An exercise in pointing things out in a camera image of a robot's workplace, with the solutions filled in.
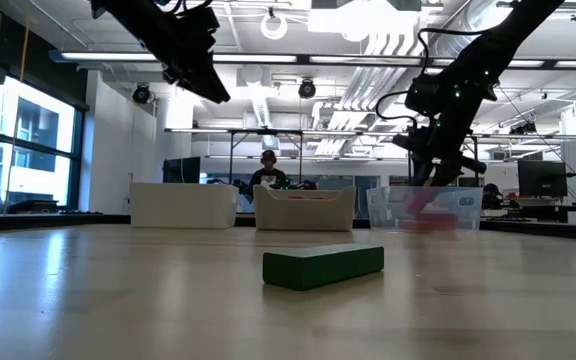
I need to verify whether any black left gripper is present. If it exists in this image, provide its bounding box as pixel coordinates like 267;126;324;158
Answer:
141;5;232;105

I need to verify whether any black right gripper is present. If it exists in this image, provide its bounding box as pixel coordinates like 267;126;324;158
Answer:
391;73;499;188

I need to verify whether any clear plastic bin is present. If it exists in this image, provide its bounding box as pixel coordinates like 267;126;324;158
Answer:
366;185;484;232

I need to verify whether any black computer monitor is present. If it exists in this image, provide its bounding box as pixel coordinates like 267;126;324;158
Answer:
517;159;569;199
162;156;202;185

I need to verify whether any long ceiling light bar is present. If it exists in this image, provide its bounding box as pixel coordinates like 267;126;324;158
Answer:
47;48;576;70

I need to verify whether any person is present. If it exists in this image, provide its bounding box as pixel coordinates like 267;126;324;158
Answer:
247;149;289;189

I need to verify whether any white plastic bin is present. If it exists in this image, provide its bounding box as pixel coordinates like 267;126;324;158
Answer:
129;182;240;230

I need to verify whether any background robot with green lights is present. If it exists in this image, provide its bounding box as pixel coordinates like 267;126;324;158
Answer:
272;177;319;191

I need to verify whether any grey plastic bin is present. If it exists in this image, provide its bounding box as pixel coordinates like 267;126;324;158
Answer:
253;184;357;232

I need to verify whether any green wooden block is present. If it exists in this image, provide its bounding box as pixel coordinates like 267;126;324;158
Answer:
262;243;385;292

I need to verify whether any large window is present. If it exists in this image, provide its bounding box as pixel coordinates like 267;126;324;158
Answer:
0;74;87;211

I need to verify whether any round black ceiling camera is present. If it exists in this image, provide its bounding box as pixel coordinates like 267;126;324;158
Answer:
131;83;152;105
297;78;318;100

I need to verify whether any black overhead gantry frame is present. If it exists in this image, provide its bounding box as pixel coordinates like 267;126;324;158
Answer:
165;127;479;186

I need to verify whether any white ceiling ring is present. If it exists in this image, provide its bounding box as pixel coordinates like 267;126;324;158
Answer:
260;12;289;41

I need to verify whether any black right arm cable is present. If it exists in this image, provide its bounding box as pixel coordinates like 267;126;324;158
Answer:
375;27;492;124

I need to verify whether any silver ventilation duct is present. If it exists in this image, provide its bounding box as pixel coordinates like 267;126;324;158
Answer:
410;0;549;104

